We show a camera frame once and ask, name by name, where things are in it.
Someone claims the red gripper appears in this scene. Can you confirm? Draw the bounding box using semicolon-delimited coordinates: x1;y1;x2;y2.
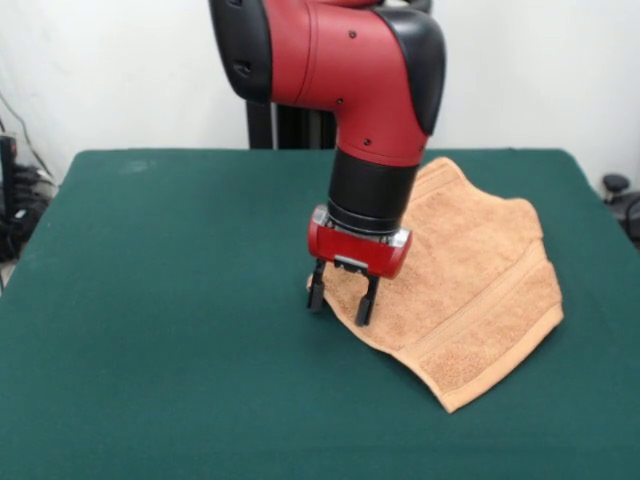
305;204;415;328

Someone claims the tan terry towel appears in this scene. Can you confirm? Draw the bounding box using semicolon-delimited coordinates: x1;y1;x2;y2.
305;156;565;414

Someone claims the dark green table cloth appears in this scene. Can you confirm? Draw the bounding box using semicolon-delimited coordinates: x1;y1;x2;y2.
0;147;640;480

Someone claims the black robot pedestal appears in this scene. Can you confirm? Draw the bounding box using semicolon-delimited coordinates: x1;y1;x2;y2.
244;0;434;150

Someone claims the grey wall cable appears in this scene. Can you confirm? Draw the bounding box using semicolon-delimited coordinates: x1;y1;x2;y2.
0;92;54;181

